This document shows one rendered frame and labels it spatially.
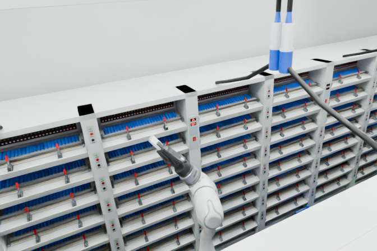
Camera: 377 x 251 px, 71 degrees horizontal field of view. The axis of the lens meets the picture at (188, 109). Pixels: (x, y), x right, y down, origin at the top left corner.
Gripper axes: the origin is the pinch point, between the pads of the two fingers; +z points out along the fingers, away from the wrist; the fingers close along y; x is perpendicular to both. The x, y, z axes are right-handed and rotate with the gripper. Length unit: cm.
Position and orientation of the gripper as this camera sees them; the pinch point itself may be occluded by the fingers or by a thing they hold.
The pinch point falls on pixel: (155, 142)
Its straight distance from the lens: 116.0
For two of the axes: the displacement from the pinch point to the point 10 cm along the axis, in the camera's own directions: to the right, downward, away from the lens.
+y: 6.6, -2.0, -7.2
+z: -6.3, -6.8, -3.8
